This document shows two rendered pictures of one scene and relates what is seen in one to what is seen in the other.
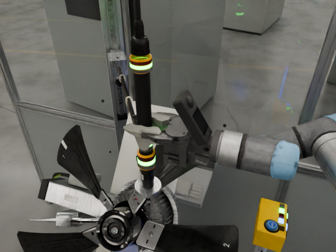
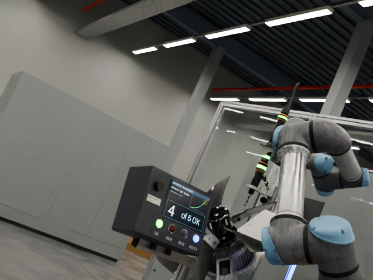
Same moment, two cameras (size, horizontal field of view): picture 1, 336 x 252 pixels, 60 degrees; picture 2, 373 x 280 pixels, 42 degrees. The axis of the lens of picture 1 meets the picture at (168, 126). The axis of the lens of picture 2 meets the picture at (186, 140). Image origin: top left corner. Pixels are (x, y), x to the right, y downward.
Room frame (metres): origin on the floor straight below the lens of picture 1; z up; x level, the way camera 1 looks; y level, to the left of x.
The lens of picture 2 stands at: (-1.51, -0.79, 1.17)
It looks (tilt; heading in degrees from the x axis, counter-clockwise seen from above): 8 degrees up; 32
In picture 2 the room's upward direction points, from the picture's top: 24 degrees clockwise
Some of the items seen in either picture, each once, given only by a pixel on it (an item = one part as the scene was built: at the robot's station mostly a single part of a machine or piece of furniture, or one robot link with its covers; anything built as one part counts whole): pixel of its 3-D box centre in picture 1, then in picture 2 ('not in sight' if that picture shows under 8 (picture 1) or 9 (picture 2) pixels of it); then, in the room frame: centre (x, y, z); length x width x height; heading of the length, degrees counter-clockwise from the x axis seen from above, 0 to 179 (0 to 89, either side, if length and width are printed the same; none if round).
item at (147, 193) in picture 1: (146, 172); (256, 179); (0.54, 0.06, 1.44); 0.09 x 0.07 x 0.10; 15
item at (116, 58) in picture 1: (117, 63); (268, 190); (1.14, 0.21, 1.48); 0.10 x 0.07 x 0.08; 15
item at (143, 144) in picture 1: (142, 139); (266, 149); (0.51, 0.06, 1.57); 0.09 x 0.03 x 0.06; 80
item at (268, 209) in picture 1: (269, 224); not in sight; (0.69, -0.39, 1.02); 0.16 x 0.10 x 0.11; 160
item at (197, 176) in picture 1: (173, 180); not in sight; (1.09, -0.03, 0.84); 0.36 x 0.24 x 0.03; 70
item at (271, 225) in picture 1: (271, 225); not in sight; (0.64, -0.37, 1.08); 0.04 x 0.04 x 0.02
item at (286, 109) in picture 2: (144, 124); (270, 147); (0.53, 0.05, 1.59); 0.04 x 0.04 x 0.46
